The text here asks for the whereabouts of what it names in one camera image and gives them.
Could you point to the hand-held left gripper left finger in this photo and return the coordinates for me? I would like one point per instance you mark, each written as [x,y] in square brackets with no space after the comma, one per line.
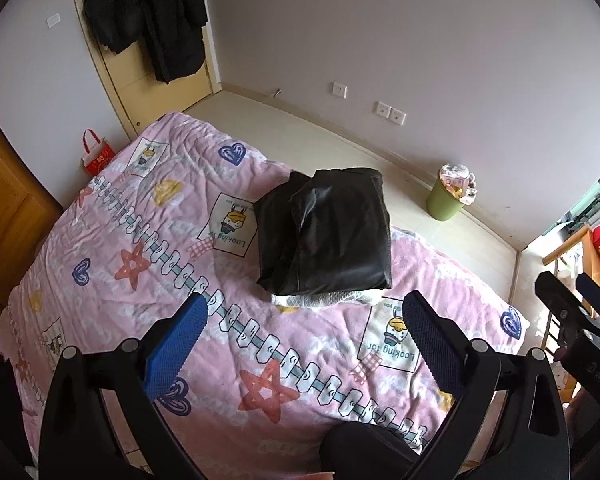
[180,345]

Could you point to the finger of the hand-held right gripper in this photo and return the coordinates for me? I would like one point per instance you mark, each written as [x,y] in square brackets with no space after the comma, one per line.
[560,305]
[595,297]

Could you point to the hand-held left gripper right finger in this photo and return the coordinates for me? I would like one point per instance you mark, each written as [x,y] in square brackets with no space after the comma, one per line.
[432,345]

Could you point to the black leather jacket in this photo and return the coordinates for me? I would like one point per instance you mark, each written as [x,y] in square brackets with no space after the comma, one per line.
[330,230]

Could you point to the wooden chair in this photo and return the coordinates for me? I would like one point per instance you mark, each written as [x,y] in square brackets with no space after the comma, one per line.
[565,251]

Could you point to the sliding glass door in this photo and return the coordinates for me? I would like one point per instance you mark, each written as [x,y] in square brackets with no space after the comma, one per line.
[592,200]

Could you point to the grey knit cloth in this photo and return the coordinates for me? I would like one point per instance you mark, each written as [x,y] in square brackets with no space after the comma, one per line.
[320,300]

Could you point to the person's black trouser leg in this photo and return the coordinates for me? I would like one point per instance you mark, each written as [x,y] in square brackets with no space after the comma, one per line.
[365,450]

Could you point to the green trash bin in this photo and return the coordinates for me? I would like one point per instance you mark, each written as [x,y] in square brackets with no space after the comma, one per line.
[442,202]

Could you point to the pink printed blanket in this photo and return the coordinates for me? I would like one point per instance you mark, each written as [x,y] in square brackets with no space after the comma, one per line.
[130,210]

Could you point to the white bin liner with trash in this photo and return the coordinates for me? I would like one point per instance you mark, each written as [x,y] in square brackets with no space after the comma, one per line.
[457,180]

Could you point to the dark cloth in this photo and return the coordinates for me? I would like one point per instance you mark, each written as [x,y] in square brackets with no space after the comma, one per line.
[2,400]

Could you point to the red gift bag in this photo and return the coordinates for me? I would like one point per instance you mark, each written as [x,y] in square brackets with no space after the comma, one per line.
[100,157]

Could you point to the brown wooden wardrobe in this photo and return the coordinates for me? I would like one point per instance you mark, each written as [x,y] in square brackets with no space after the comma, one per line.
[5,200]

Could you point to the cream wooden door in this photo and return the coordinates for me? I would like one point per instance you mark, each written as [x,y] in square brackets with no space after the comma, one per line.
[125,95]

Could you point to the black hanging coat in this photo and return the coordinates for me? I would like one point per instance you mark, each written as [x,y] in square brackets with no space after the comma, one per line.
[150,10]

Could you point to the white wall socket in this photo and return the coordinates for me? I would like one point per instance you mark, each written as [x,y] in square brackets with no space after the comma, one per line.
[397,116]
[383,109]
[339,90]

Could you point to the white light switch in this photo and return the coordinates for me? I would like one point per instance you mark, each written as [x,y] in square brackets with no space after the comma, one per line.
[54,20]

